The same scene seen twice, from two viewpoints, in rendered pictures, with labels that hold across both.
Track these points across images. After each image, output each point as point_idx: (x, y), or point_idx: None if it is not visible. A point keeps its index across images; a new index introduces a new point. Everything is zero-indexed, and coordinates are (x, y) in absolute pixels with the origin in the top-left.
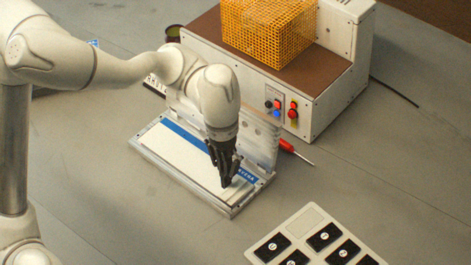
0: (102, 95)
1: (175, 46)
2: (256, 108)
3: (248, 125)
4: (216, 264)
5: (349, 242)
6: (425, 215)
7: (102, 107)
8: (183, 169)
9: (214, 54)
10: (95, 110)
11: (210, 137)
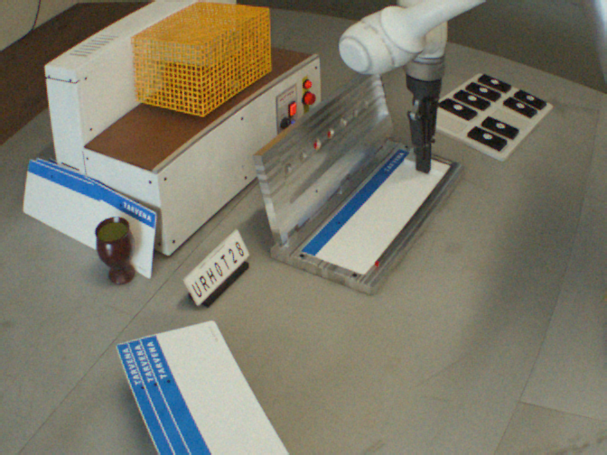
0: (242, 364)
1: (369, 18)
2: None
3: (358, 109)
4: (524, 179)
5: (457, 95)
6: None
7: (276, 357)
8: (408, 212)
9: (212, 143)
10: (287, 366)
11: (441, 77)
